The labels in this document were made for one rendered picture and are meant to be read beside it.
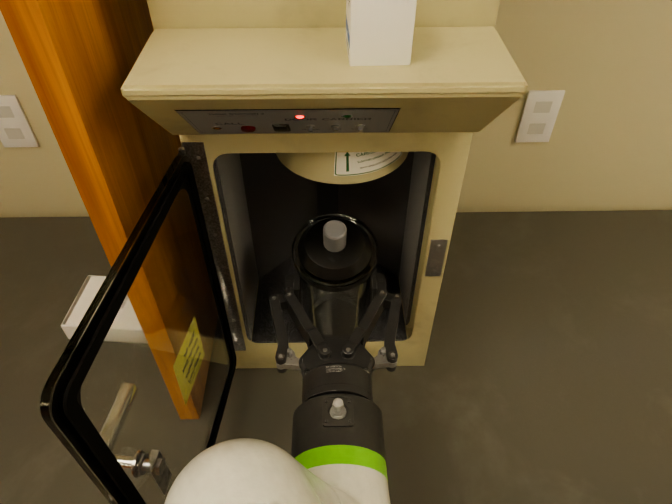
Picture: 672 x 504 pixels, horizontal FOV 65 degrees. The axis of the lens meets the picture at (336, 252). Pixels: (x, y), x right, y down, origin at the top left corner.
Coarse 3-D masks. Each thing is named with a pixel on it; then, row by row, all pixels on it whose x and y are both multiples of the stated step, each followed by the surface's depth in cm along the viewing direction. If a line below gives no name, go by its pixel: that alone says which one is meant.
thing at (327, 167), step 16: (288, 160) 66; (304, 160) 64; (320, 160) 63; (336, 160) 63; (352, 160) 63; (368, 160) 63; (384, 160) 64; (400, 160) 66; (304, 176) 65; (320, 176) 64; (336, 176) 63; (352, 176) 63; (368, 176) 64
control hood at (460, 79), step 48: (144, 48) 46; (192, 48) 46; (240, 48) 46; (288, 48) 46; (336, 48) 46; (432, 48) 46; (480, 48) 46; (144, 96) 42; (192, 96) 42; (240, 96) 42; (288, 96) 42; (336, 96) 42; (384, 96) 42; (432, 96) 42; (480, 96) 42
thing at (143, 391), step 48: (192, 240) 60; (144, 288) 49; (192, 288) 61; (144, 336) 49; (192, 336) 63; (48, 384) 36; (96, 384) 41; (144, 384) 50; (192, 384) 64; (144, 432) 51; (192, 432) 65; (96, 480) 43; (144, 480) 52
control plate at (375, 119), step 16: (192, 112) 45; (208, 112) 45; (224, 112) 46; (240, 112) 46; (256, 112) 46; (272, 112) 46; (288, 112) 46; (304, 112) 46; (320, 112) 46; (336, 112) 46; (352, 112) 46; (368, 112) 46; (384, 112) 46; (208, 128) 51; (224, 128) 51; (240, 128) 51; (256, 128) 51; (272, 128) 51; (304, 128) 52; (320, 128) 52; (352, 128) 52; (368, 128) 52; (384, 128) 52
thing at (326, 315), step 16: (304, 224) 68; (304, 272) 64; (368, 272) 64; (304, 288) 70; (352, 288) 64; (304, 304) 76; (320, 304) 70; (336, 304) 69; (352, 304) 70; (320, 320) 74; (336, 320) 73; (352, 320) 75
